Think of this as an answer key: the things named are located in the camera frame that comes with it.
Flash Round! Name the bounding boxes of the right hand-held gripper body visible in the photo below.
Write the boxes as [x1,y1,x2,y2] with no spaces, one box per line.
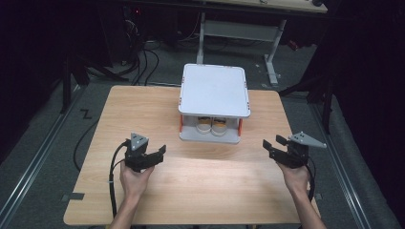
[268,131,328,169]

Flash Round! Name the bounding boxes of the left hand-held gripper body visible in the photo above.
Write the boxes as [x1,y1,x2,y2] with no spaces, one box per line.
[123,132,160,174]

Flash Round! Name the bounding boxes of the white shoe rack orange posts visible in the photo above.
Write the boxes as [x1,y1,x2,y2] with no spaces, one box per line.
[178,63,252,145]

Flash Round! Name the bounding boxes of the person's right hand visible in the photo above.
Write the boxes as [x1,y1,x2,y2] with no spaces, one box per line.
[275,160,312,196]

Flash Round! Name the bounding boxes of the person's left hand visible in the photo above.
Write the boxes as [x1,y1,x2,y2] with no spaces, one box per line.
[119,162,156,200]

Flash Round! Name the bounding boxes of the black metal stand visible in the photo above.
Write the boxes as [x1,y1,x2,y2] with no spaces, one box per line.
[279,74,336,135]
[59,52,91,115]

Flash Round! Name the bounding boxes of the black zigzag floor tape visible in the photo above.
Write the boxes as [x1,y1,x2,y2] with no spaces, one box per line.
[78,108,94,120]

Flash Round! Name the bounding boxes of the grey tape strip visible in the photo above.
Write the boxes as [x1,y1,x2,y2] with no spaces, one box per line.
[61,192,86,202]

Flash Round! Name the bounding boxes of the white-framed wooden desk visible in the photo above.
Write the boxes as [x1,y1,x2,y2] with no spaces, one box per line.
[194,0,329,88]

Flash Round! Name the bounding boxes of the dark computer tower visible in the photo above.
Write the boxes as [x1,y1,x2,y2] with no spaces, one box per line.
[97,5,141,69]

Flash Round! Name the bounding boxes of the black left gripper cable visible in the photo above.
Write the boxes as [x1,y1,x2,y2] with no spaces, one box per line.
[108,140,131,221]

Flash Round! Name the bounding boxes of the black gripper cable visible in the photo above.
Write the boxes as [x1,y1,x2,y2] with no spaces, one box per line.
[108,140,131,221]
[305,158,317,203]

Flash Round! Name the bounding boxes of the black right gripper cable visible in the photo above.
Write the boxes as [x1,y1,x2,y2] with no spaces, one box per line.
[305,158,317,203]

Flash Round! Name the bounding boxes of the metal floor rail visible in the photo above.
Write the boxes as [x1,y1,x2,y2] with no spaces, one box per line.
[309,104,373,229]
[0,85,83,221]

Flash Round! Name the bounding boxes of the thin black floor cable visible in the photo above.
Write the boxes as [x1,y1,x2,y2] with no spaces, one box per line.
[73,116,100,173]

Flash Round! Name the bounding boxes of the bundle of black floor cables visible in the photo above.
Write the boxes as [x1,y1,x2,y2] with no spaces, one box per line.
[122,18,160,87]

